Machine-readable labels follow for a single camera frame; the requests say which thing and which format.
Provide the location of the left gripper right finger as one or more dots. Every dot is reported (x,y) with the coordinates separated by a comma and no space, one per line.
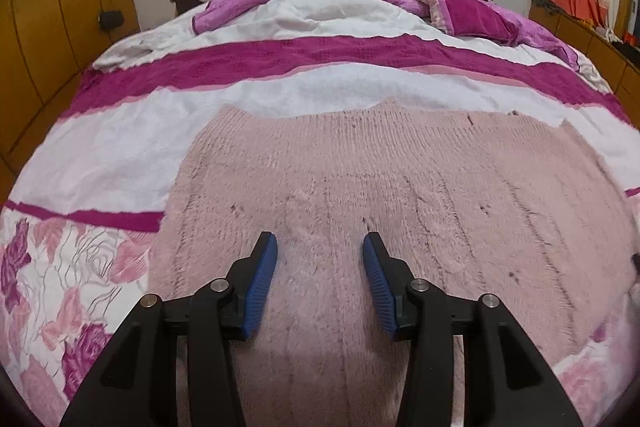
(507,381)

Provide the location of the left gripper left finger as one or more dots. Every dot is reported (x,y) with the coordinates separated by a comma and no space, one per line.
(134,382)

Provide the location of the pink knitted cardigan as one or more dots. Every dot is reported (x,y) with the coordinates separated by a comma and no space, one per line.
(474,202)

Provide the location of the pink floral bed cover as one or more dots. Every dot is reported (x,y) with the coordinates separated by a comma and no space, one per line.
(77,228)

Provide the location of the wooden side cabinet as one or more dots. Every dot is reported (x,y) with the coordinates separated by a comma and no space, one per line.
(601,63)

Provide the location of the wooden wardrobe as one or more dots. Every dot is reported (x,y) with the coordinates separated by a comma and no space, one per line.
(46,46)

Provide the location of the black wall device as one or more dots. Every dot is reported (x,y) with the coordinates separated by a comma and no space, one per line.
(110,20)

